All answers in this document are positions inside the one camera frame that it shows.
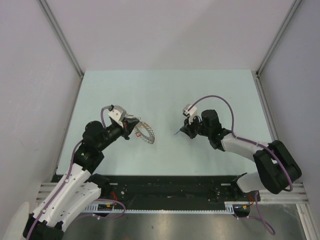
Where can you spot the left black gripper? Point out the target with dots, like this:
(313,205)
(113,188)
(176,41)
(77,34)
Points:
(129,124)

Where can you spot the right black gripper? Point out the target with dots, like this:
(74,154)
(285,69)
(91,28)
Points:
(187,128)

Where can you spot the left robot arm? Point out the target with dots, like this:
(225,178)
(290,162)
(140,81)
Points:
(80,185)

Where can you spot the white rounded object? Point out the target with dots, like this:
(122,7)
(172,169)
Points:
(18,223)

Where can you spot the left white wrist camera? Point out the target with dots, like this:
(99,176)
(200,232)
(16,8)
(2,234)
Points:
(117,114)

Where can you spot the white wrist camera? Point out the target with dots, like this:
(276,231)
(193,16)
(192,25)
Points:
(190,112)
(117,114)

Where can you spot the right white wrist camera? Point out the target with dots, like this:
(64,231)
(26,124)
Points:
(190,112)

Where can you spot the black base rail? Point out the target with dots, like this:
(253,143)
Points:
(172,193)

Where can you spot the left aluminium frame post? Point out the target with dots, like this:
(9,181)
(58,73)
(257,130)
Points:
(58,32)

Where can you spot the aluminium frame post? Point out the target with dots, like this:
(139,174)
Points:
(58,32)
(279,35)

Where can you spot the right aluminium frame post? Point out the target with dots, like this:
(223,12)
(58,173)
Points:
(279,35)

